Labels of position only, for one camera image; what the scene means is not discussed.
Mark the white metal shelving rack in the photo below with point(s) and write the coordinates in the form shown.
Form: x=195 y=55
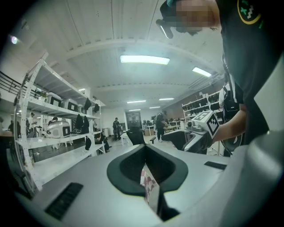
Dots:
x=57 y=163

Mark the person's black shirt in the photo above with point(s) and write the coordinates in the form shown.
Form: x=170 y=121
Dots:
x=255 y=66

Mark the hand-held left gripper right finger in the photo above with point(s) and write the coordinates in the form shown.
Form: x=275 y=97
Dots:
x=168 y=173

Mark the black office chair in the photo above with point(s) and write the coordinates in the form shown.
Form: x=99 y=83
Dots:
x=135 y=135

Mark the white lidded bin black label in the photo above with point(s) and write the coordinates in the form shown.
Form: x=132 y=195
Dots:
x=54 y=99
x=82 y=109
x=70 y=106

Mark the black head-mounted camera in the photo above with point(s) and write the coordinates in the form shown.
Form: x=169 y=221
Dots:
x=166 y=28

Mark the black hanging bag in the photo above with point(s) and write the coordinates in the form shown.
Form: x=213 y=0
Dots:
x=96 y=108
x=79 y=124
x=88 y=143
x=86 y=125
x=87 y=104

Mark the small potted plant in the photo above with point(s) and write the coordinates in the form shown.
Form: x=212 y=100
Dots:
x=43 y=95

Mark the white rounded carrier case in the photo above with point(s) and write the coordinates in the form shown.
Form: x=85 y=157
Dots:
x=57 y=128

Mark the black metal railing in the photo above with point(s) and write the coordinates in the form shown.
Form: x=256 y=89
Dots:
x=10 y=84

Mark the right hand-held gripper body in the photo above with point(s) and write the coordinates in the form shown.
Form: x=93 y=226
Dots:
x=208 y=124

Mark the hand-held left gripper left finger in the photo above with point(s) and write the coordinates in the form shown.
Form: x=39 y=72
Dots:
x=124 y=175

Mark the black display board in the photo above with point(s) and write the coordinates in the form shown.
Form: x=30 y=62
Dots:
x=133 y=119

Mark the person's head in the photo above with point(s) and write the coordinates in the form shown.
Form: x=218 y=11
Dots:
x=195 y=14

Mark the white shelf with dark items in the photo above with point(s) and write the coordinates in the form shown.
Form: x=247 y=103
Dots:
x=197 y=106

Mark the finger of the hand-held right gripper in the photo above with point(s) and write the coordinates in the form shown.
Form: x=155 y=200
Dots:
x=177 y=139
x=192 y=143

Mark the ceiling light panel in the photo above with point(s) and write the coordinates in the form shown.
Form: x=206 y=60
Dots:
x=144 y=59
x=166 y=99
x=136 y=101
x=201 y=72

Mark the person's right forearm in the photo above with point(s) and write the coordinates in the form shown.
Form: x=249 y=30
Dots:
x=230 y=126

